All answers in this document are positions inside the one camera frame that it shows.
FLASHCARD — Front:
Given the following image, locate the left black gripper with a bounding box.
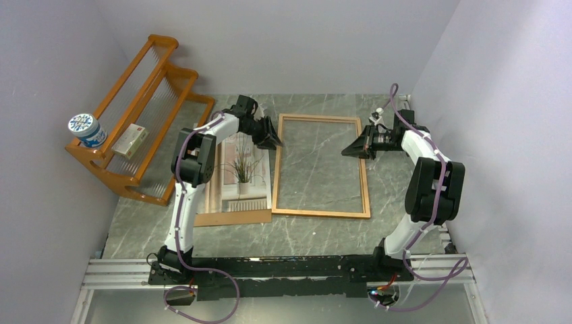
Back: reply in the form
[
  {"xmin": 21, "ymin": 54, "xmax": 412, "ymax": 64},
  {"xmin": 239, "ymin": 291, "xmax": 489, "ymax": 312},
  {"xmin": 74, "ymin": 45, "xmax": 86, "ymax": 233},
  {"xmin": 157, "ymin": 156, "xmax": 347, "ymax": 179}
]
[{"xmin": 241, "ymin": 117, "xmax": 282, "ymax": 151}]

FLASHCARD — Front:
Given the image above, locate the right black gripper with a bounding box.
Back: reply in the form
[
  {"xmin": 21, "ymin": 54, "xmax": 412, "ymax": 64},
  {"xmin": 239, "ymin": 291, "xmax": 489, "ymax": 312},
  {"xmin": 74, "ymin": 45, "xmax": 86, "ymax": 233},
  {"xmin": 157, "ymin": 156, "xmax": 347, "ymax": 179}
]
[{"xmin": 341, "ymin": 124, "xmax": 403, "ymax": 161}]

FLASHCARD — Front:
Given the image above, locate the plant photo print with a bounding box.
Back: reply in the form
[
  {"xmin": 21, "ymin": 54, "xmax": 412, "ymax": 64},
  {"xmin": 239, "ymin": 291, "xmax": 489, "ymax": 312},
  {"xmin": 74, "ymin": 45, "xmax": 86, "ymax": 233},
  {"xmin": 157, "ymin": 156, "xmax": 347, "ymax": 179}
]
[{"xmin": 203, "ymin": 133, "xmax": 272, "ymax": 213}]

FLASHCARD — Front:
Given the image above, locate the wooden picture frame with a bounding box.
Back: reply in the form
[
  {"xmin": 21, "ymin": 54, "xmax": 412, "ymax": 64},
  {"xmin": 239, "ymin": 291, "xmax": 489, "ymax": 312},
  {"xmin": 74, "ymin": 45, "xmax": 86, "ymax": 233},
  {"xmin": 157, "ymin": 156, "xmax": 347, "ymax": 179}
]
[{"xmin": 271, "ymin": 113, "xmax": 372, "ymax": 220}]

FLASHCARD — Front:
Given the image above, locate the brown backing board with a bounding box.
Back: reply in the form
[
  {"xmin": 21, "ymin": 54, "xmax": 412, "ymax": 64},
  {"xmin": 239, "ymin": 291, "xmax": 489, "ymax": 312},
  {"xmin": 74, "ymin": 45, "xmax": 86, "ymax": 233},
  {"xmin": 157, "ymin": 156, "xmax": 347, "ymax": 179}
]
[{"xmin": 195, "ymin": 198, "xmax": 273, "ymax": 227}]

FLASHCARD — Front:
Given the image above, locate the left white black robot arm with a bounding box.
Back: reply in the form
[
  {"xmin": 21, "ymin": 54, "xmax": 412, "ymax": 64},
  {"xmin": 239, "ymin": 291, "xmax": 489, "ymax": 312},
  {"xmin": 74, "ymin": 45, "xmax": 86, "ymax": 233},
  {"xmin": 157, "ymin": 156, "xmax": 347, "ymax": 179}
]
[{"xmin": 148, "ymin": 95, "xmax": 281, "ymax": 285}]

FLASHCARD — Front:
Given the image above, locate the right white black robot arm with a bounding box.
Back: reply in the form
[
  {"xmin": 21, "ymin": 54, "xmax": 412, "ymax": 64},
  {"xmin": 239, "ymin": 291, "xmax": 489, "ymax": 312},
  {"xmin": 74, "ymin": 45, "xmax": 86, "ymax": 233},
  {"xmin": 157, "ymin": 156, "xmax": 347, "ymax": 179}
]
[{"xmin": 341, "ymin": 108, "xmax": 465, "ymax": 280}]

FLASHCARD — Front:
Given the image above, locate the orange wooden shelf rack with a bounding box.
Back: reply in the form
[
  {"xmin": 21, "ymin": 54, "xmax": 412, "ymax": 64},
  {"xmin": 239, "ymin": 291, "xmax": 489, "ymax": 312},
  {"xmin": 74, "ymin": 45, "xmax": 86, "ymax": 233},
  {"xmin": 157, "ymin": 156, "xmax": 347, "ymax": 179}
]
[{"xmin": 65, "ymin": 34, "xmax": 215, "ymax": 206}]

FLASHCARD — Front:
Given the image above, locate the white red small box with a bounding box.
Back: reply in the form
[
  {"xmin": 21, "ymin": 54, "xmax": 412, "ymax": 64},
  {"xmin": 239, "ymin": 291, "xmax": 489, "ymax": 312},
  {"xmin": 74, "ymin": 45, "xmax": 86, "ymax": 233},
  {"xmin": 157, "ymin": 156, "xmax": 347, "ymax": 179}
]
[{"xmin": 112, "ymin": 124, "xmax": 148, "ymax": 160}]

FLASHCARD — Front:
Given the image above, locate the blue white round tin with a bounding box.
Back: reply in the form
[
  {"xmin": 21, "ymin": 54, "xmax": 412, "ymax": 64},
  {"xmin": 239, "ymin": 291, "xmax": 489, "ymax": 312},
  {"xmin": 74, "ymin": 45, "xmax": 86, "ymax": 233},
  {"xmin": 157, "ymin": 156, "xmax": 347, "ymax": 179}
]
[{"xmin": 67, "ymin": 113, "xmax": 108, "ymax": 148}]

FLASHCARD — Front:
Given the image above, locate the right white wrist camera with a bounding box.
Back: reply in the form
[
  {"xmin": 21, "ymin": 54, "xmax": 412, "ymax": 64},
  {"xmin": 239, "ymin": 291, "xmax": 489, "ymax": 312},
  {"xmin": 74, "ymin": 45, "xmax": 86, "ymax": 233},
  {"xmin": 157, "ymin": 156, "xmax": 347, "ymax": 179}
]
[{"xmin": 368, "ymin": 107, "xmax": 387, "ymax": 128}]

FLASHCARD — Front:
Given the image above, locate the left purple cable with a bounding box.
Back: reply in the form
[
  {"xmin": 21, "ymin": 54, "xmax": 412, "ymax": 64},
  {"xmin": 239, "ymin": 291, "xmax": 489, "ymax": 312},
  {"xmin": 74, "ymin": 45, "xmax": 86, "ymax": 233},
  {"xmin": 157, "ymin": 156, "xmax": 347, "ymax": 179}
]
[{"xmin": 163, "ymin": 111, "xmax": 242, "ymax": 324}]

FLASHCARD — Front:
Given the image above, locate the purple cable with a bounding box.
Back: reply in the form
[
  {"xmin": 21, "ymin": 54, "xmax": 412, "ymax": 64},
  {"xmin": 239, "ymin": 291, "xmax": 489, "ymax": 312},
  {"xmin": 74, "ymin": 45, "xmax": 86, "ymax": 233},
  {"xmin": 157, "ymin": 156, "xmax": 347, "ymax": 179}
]
[
  {"xmin": 163, "ymin": 111, "xmax": 242, "ymax": 324},
  {"xmin": 373, "ymin": 82, "xmax": 469, "ymax": 313}
]

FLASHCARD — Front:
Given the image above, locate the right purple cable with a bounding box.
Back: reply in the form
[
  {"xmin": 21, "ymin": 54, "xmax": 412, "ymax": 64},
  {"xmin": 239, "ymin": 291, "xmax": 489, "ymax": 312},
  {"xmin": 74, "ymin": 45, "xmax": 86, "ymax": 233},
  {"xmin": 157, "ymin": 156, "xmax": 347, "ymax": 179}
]
[{"xmin": 373, "ymin": 82, "xmax": 469, "ymax": 313}]

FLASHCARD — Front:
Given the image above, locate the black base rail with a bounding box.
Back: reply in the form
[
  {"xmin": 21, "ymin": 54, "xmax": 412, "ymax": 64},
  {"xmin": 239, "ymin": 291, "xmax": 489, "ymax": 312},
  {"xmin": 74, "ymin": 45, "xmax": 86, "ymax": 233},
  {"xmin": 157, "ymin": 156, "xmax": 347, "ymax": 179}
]
[{"xmin": 152, "ymin": 254, "xmax": 413, "ymax": 301}]

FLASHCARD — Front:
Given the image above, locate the aluminium extrusion rail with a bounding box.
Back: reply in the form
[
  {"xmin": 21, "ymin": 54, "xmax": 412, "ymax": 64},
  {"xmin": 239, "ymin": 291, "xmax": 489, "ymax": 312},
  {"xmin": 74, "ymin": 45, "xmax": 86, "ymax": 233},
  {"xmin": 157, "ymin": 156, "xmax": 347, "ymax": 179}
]
[{"xmin": 70, "ymin": 256, "xmax": 488, "ymax": 324}]

